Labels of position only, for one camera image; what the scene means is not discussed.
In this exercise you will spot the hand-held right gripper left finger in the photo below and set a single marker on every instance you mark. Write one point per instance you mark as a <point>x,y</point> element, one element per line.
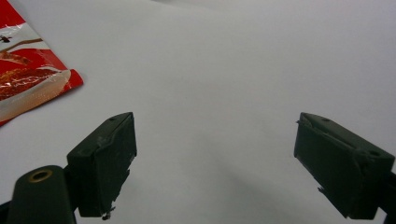
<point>101,165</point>

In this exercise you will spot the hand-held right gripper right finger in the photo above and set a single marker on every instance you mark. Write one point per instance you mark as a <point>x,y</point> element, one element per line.
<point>342,168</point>

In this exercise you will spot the red snack packet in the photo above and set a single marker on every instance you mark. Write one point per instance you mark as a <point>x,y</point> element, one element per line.
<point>28,68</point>

